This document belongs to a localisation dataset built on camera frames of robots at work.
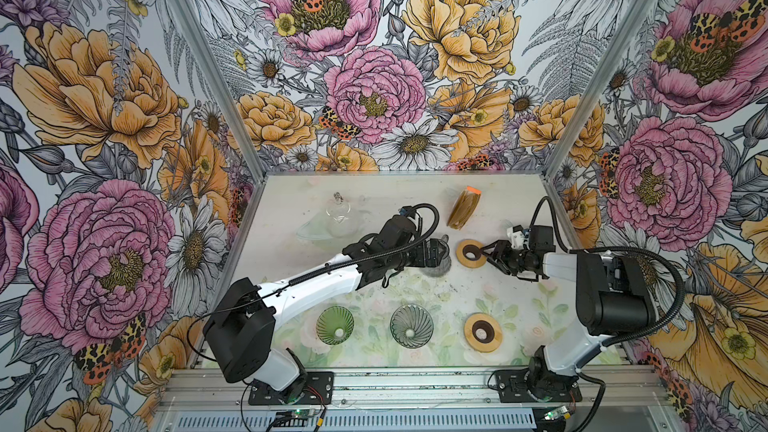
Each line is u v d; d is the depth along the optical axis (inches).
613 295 19.2
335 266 21.0
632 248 21.2
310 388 28.7
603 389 26.2
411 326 32.1
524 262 32.2
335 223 43.1
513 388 28.9
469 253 39.0
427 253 28.1
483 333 32.7
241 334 16.6
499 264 34.8
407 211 28.7
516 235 36.6
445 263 35.5
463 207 40.5
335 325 32.9
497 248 35.0
